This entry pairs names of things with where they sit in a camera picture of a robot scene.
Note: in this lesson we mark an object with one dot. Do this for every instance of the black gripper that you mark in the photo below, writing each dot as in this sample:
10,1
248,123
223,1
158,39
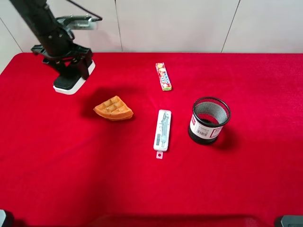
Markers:
57,46

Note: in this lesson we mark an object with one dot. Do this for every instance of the black and white board eraser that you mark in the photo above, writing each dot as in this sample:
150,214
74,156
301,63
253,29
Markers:
71,86

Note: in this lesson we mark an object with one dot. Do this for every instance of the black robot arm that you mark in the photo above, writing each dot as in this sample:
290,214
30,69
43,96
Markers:
36,14

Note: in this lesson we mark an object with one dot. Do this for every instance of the orange waffle slice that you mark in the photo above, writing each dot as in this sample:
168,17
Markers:
114,109

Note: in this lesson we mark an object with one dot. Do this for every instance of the red candy stick pack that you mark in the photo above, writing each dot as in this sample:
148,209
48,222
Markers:
163,77

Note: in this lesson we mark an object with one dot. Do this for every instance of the red tablecloth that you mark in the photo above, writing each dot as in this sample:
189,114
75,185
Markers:
63,165

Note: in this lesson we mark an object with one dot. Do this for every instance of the white compass set case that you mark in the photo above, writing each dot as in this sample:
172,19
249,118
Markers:
161,139

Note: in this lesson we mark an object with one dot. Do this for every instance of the black mesh pen holder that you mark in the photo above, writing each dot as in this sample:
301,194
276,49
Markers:
209,115

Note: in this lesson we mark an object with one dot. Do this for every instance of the black base corner left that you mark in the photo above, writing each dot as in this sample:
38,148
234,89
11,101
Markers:
6,218

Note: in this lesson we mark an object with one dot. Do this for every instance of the black base corner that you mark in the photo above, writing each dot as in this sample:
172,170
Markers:
6,218
289,221

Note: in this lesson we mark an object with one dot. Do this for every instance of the black base corner right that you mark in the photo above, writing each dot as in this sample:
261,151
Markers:
289,221

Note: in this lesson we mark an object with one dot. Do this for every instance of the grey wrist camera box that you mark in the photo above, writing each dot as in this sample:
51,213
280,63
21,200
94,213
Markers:
79,22

